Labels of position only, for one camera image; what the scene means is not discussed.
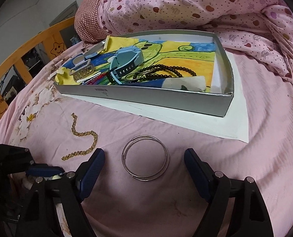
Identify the frog drawing paper liner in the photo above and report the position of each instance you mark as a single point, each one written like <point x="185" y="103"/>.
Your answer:
<point x="167" y="64"/>

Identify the grey shallow cardboard box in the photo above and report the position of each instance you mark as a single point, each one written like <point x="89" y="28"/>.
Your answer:
<point x="214" y="104"/>

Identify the white paper sheet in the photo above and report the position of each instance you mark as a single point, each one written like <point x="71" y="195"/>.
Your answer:
<point x="234" y="126"/>

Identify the pink dotted rolled quilt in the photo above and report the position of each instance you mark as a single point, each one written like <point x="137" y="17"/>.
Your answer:
<point x="262" y="29"/>

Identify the red hair clip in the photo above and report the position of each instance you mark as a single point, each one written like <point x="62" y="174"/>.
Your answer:
<point x="92" y="81"/>

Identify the white hair clip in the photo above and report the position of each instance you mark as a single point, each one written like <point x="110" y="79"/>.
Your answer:
<point x="89" y="77"/>

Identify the blue smart watch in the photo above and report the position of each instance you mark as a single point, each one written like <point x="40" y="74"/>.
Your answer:
<point x="125" y="61"/>

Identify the red checkered pillow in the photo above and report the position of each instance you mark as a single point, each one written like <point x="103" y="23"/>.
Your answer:
<point x="86" y="22"/>

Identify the grey door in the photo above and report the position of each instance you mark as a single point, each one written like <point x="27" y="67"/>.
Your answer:
<point x="69" y="12"/>

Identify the pink floral bed sheet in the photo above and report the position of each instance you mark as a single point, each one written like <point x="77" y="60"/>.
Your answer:
<point x="40" y="119"/>

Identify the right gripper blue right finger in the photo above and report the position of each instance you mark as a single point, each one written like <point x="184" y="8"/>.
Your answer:
<point x="200" y="172"/>

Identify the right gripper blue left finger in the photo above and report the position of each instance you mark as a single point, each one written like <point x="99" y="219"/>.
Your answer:
<point x="88" y="173"/>

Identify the wooden bed rail left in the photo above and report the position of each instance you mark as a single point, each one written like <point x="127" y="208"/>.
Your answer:
<point x="53" y="44"/>

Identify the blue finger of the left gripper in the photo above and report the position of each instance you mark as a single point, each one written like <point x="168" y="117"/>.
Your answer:
<point x="44" y="171"/>

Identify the silver double ring bangle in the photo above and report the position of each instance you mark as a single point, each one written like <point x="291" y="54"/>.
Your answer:
<point x="145" y="158"/>

